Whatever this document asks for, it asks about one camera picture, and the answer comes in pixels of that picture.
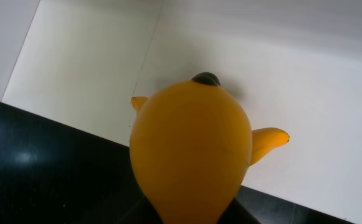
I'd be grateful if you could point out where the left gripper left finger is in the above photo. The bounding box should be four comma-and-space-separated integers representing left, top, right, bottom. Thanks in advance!
115, 195, 164, 224

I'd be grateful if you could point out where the white shelf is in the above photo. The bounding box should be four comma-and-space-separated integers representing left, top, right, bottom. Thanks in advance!
0, 0, 362, 224

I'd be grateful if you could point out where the yellow rubber duck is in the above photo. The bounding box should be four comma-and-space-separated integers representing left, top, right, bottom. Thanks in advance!
129, 72, 290, 224

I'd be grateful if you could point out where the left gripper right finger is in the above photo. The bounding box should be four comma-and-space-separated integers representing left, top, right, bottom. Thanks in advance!
217, 198, 261, 224

